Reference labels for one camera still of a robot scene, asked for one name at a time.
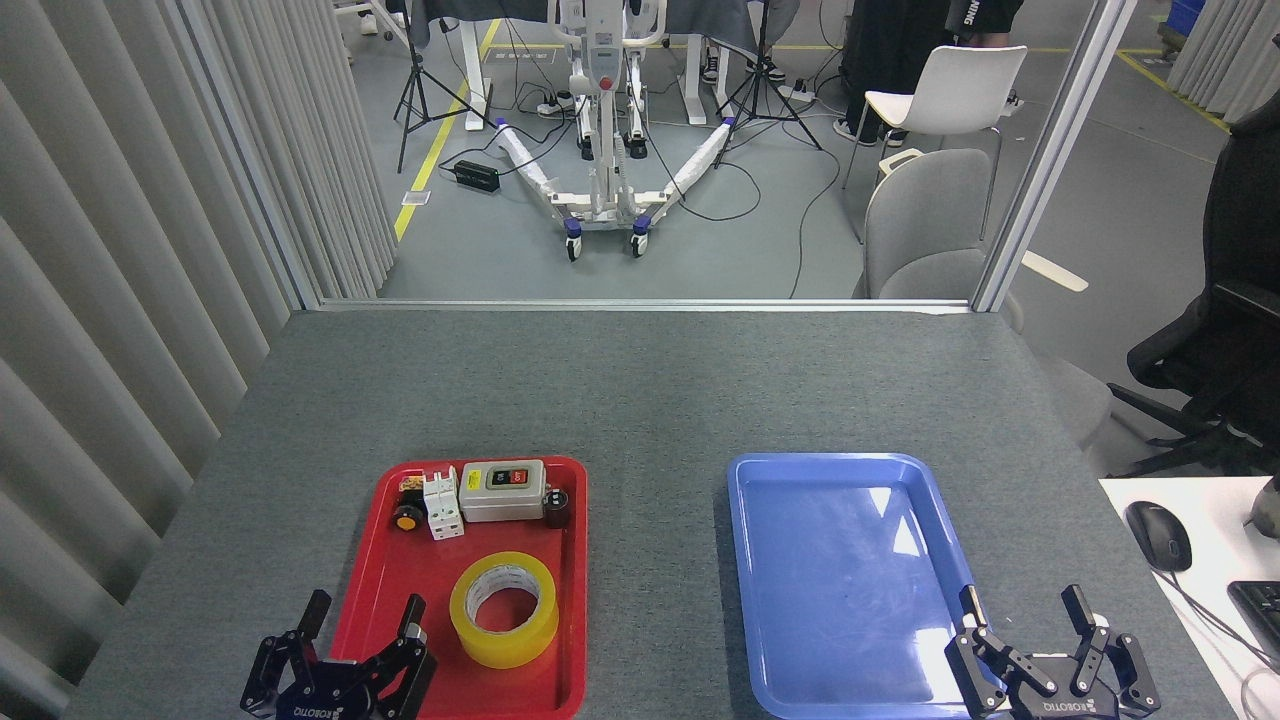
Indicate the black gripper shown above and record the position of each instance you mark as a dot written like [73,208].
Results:
[330,690]
[1060,708]

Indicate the yellow tape roll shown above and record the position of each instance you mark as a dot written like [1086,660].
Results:
[470,630]

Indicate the red plastic tray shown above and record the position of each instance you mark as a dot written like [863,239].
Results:
[400,570]

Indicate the yellow push button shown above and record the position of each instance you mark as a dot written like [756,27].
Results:
[408,518]

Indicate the black computer mouse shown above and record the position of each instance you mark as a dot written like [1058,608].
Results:
[1158,535]

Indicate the white circuit breaker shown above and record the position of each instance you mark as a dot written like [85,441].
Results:
[443,510]

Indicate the white side desk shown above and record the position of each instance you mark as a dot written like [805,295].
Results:
[1220,560]

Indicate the black keyboard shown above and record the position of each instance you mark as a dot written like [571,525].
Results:
[1262,610]

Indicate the blue plastic tray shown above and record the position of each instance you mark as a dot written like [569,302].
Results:
[840,600]

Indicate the black office chair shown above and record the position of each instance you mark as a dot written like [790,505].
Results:
[1240,330]

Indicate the beige wooden board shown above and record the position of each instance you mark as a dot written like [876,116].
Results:
[1055,272]

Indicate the grey vertical blinds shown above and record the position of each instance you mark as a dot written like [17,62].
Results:
[1230,60]
[100,300]

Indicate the grey padded chair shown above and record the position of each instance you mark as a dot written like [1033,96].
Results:
[925,220]

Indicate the black power adapter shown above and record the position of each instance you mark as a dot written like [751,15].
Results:
[476,176]

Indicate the white stand on wheels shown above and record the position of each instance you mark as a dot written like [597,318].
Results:
[600,190]

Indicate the black tripod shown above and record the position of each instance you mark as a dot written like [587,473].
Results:
[762,90]
[416,90]

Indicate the white plastic chair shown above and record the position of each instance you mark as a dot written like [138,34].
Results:
[960,85]

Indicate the person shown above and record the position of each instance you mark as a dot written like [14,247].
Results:
[885,50]
[985,15]

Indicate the blue bin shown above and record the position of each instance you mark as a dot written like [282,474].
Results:
[1185,18]

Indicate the grey two-button switch box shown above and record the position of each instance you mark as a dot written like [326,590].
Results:
[500,503]

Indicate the small dark cylinder switch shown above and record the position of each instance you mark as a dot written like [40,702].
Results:
[556,508]

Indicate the silver aluminium rail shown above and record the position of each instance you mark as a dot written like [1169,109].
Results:
[640,305]

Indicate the silver aluminium post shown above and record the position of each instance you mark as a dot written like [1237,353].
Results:
[1050,150]

